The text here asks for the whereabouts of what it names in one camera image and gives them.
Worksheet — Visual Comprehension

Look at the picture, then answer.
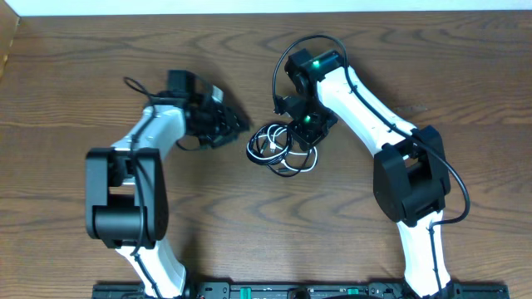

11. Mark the white cable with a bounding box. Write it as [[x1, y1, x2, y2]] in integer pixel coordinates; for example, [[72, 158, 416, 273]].
[[249, 124, 319, 174]]

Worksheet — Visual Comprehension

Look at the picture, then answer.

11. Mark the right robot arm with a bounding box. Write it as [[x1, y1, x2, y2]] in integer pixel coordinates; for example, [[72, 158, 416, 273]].
[[277, 50, 451, 297]]

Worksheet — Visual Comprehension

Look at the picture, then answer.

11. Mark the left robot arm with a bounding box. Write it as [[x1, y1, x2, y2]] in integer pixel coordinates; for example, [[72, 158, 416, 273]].
[[85, 70, 249, 298]]

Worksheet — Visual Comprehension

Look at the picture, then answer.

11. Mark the left camera black cable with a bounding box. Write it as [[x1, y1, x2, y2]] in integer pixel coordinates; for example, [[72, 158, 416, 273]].
[[123, 76, 167, 299]]

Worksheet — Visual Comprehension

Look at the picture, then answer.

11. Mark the camera black cable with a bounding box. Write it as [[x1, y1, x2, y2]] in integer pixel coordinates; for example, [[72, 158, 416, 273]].
[[123, 76, 167, 299], [272, 33, 471, 299]]

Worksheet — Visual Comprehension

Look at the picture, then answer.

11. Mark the right camera black cable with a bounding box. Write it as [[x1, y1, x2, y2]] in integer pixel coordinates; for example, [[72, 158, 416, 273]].
[[272, 33, 471, 299]]

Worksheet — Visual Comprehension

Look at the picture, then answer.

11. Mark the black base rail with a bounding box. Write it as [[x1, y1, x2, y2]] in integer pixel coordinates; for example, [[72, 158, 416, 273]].
[[91, 281, 510, 299]]

